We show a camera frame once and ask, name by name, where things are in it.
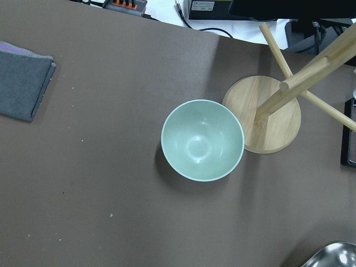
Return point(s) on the folded grey cloth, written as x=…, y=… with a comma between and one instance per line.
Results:
x=25, y=76

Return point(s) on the dark framed tray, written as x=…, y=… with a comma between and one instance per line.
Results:
x=347, y=156

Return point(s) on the light green bowl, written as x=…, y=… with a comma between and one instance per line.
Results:
x=202, y=140

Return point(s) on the wooden mug tree stand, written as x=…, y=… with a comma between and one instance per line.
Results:
x=268, y=110

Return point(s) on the metal scoop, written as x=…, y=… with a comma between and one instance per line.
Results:
x=335, y=254

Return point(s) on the black power strip orange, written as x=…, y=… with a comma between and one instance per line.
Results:
x=135, y=8

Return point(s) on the black device box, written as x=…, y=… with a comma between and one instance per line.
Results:
x=209, y=10

